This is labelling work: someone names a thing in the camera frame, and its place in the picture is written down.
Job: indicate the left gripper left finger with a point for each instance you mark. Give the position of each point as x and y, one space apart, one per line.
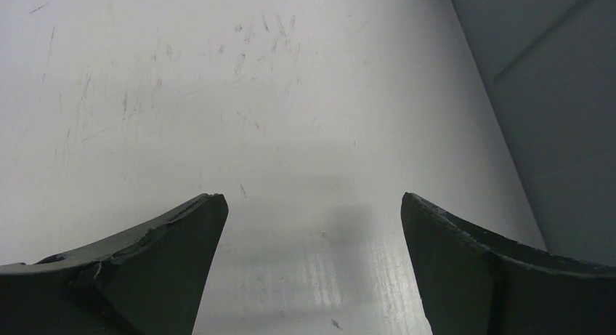
148 279

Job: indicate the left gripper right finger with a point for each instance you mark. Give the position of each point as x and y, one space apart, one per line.
474 281

